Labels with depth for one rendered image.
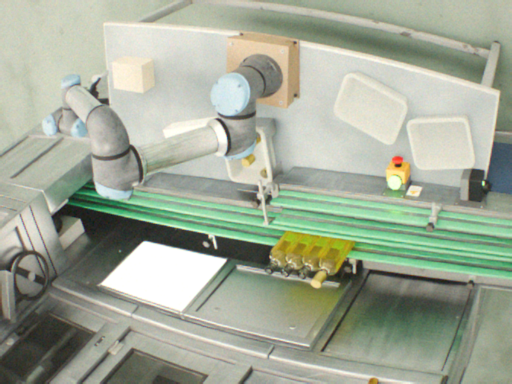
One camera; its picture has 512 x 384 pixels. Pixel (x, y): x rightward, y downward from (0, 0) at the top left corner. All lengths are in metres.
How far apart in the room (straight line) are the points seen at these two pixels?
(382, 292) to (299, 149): 0.58
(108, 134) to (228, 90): 0.39
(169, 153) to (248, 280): 0.62
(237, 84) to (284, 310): 0.73
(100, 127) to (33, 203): 0.80
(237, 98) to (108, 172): 0.43
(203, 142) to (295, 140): 0.46
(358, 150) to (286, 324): 0.62
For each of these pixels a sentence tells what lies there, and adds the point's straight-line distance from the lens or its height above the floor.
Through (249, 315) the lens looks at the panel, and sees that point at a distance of 1.95.
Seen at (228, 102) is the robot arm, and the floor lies 1.07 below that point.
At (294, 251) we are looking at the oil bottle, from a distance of 1.93.
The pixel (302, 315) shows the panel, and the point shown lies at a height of 1.19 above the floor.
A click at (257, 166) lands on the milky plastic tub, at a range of 2.20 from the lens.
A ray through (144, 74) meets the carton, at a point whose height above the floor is 0.81.
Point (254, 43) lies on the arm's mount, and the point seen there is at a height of 0.84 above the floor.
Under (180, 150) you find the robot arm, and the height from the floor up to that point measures 1.23.
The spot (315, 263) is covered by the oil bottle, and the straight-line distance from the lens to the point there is 1.88.
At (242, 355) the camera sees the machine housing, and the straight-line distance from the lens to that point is 1.84.
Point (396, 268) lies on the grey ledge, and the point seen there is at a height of 0.88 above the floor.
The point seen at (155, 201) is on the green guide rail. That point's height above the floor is 0.93.
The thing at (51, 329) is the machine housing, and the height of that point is 1.59.
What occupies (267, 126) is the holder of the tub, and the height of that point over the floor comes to 0.80.
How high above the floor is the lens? 2.41
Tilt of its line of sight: 46 degrees down
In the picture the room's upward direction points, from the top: 137 degrees counter-clockwise
